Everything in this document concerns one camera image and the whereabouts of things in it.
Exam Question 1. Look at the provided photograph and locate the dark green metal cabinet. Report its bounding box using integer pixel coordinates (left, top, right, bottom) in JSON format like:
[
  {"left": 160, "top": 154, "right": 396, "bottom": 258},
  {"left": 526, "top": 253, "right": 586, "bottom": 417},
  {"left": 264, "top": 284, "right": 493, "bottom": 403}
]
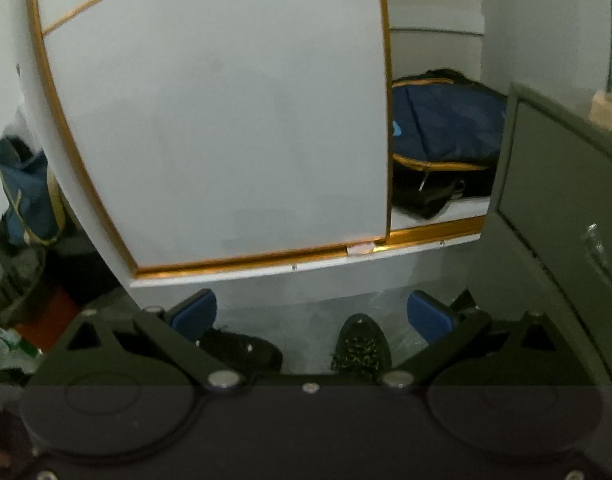
[{"left": 492, "top": 84, "right": 612, "bottom": 376}]

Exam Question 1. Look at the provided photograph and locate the white cabinet with gold trim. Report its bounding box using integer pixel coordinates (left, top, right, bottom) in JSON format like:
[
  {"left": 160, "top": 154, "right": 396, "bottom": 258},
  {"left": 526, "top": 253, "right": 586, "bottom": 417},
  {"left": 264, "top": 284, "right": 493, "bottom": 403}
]
[{"left": 19, "top": 0, "right": 485, "bottom": 292}]

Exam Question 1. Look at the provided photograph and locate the black shoe with long lace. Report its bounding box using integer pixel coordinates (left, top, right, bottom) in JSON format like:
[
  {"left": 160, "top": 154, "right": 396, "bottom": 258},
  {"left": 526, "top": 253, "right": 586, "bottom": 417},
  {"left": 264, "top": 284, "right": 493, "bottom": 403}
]
[{"left": 199, "top": 328, "right": 283, "bottom": 375}]

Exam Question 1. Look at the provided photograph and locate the small wooden block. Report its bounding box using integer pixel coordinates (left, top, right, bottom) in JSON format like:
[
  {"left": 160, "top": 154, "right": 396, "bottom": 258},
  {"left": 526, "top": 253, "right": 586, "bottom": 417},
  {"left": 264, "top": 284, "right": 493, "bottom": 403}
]
[{"left": 589, "top": 90, "right": 612, "bottom": 131}]

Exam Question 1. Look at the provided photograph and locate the camouflage cloth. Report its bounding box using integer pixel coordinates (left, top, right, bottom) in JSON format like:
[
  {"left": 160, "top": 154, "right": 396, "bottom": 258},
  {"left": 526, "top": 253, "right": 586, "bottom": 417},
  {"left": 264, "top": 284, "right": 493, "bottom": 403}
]
[{"left": 0, "top": 217, "right": 50, "bottom": 330}]

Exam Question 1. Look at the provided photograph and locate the navy backpack inside cabinet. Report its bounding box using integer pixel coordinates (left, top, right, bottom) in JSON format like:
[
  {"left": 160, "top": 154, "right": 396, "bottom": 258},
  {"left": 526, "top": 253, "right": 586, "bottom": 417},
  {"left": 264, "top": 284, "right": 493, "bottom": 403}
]
[{"left": 391, "top": 68, "right": 507, "bottom": 220}]

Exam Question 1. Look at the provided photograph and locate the black shoe with speckled laces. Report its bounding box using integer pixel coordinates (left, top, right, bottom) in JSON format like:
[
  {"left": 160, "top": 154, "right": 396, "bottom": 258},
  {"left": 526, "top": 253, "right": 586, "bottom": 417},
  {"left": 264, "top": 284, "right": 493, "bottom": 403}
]
[{"left": 331, "top": 313, "right": 391, "bottom": 382}]

